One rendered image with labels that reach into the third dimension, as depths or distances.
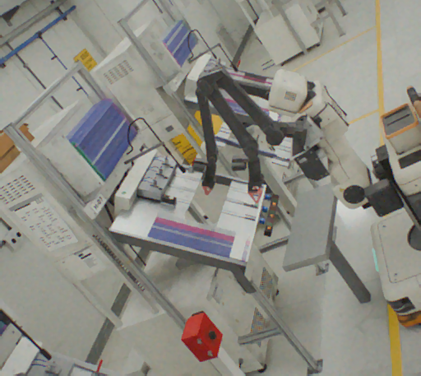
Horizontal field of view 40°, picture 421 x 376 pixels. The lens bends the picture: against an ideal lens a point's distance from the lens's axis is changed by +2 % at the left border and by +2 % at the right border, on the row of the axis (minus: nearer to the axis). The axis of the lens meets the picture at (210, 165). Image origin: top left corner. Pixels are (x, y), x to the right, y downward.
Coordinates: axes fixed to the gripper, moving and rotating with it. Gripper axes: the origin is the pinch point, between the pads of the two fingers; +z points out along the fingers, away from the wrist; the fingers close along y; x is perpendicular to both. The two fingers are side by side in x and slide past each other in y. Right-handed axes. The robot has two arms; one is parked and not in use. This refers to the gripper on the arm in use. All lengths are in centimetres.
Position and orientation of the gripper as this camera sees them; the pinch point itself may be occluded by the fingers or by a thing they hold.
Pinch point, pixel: (206, 192)
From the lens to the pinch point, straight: 321.2
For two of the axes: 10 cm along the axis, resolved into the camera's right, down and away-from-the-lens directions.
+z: -1.3, 8.2, 5.6
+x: 9.7, 2.2, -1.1
